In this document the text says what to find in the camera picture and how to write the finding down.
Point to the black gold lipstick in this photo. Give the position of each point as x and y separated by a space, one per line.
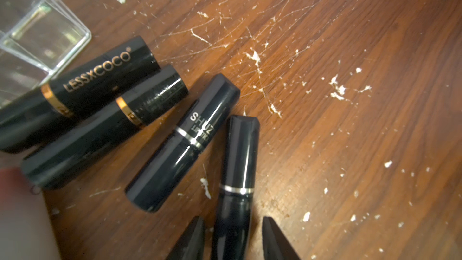
57 105
64 159

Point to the beige lipstick tube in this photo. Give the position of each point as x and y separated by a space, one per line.
26 229

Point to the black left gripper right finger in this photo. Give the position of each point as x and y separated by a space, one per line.
275 245

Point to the black silver lipstick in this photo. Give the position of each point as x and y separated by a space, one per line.
237 186
165 169

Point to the clear acrylic lipstick organizer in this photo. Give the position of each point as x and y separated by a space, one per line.
39 38

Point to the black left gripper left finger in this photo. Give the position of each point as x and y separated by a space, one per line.
191 244

